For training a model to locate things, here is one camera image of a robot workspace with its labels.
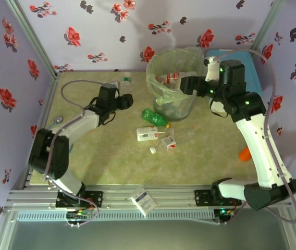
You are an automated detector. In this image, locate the green soda bottle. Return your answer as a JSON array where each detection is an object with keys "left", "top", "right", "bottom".
[{"left": 141, "top": 108, "right": 171, "bottom": 128}]

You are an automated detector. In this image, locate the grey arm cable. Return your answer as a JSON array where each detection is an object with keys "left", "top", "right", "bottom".
[
  {"left": 212, "top": 48, "right": 296, "bottom": 224},
  {"left": 43, "top": 80, "right": 106, "bottom": 227}
]

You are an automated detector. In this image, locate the aluminium frame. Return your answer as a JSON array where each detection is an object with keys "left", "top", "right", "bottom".
[{"left": 0, "top": 0, "right": 296, "bottom": 250}]

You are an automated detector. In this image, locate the blue tube with metal disc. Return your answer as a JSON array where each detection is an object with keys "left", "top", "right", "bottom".
[{"left": 48, "top": 116, "right": 64, "bottom": 129}]

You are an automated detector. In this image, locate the white paper packet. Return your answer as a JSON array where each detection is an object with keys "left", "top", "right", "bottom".
[{"left": 130, "top": 185, "right": 157, "bottom": 217}]

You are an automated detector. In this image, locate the left base wire bundle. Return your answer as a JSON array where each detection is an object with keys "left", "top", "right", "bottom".
[{"left": 65, "top": 202, "right": 101, "bottom": 229}]

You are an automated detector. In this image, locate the small bottle red white label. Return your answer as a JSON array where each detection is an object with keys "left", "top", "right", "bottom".
[{"left": 149, "top": 135, "right": 177, "bottom": 155}]

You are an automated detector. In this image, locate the grey right arm cable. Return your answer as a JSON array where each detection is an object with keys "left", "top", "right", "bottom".
[{"left": 212, "top": 48, "right": 296, "bottom": 224}]

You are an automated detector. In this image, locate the grey slotted cable duct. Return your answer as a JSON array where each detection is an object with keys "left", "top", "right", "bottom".
[{"left": 16, "top": 209, "right": 215, "bottom": 222}]

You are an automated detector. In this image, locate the small clear plastic bottle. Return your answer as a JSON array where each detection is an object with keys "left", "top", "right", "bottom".
[{"left": 121, "top": 72, "right": 133, "bottom": 94}]

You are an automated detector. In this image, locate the blue lidded storage box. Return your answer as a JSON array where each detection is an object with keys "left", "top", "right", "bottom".
[{"left": 205, "top": 49, "right": 264, "bottom": 117}]

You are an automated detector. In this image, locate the grey left arm cable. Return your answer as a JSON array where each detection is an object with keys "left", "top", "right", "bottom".
[{"left": 43, "top": 80, "right": 106, "bottom": 227}]

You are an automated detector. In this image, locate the mesh bin with green liner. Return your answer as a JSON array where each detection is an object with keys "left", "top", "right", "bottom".
[{"left": 145, "top": 46, "right": 208, "bottom": 122}]

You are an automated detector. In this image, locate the white bottle orange chevron label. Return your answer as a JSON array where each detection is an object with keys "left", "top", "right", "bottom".
[{"left": 137, "top": 126, "right": 166, "bottom": 142}]

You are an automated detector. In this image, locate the orange plastic object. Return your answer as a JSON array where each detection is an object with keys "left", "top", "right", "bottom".
[{"left": 239, "top": 146, "right": 251, "bottom": 163}]

